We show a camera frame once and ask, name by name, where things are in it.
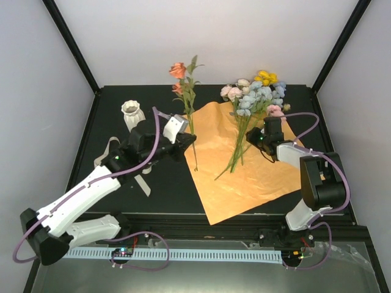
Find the cream printed ribbon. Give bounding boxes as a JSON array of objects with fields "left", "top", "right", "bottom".
[{"left": 93, "top": 137, "right": 152, "bottom": 197}]

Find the white ribbed vase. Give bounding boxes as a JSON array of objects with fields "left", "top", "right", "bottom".
[{"left": 121, "top": 100, "right": 145, "bottom": 132}]

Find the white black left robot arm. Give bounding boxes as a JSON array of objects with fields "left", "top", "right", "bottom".
[{"left": 20, "top": 115, "right": 196, "bottom": 266}]

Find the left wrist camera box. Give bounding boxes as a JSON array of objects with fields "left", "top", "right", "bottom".
[{"left": 163, "top": 114, "right": 189, "bottom": 144}]

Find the black frame post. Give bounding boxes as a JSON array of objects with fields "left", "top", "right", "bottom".
[
  {"left": 42, "top": 0, "right": 100, "bottom": 94},
  {"left": 312, "top": 0, "right": 371, "bottom": 94}
]

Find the right small circuit board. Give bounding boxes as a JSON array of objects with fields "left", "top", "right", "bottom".
[{"left": 281, "top": 250, "right": 307, "bottom": 260}]

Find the small circuit board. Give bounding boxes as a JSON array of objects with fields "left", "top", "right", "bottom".
[
  {"left": 111, "top": 248, "right": 134, "bottom": 258},
  {"left": 281, "top": 250, "right": 307, "bottom": 260}
]

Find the orange wrapping paper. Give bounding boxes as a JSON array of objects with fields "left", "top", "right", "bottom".
[{"left": 185, "top": 102, "right": 301, "bottom": 225}]

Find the pastel artificial flower bunch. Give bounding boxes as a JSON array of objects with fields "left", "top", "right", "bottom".
[{"left": 221, "top": 70, "right": 291, "bottom": 173}]

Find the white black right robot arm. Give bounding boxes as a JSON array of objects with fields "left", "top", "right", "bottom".
[{"left": 246, "top": 117, "right": 351, "bottom": 246}]

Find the black right frame post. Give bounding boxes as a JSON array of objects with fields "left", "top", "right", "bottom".
[{"left": 312, "top": 0, "right": 371, "bottom": 94}]

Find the left small circuit board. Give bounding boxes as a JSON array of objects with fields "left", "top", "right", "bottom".
[{"left": 111, "top": 248, "right": 134, "bottom": 258}]

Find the light blue slotted cable duct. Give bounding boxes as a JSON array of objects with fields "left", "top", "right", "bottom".
[{"left": 65, "top": 247, "right": 282, "bottom": 264}]

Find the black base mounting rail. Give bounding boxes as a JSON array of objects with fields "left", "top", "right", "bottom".
[{"left": 125, "top": 214, "right": 371, "bottom": 244}]

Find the black left frame post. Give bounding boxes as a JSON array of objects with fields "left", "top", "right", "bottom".
[{"left": 42, "top": 0, "right": 100, "bottom": 94}]

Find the coral rose flower stem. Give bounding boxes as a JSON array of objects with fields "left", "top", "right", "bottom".
[{"left": 169, "top": 54, "right": 205, "bottom": 172}]

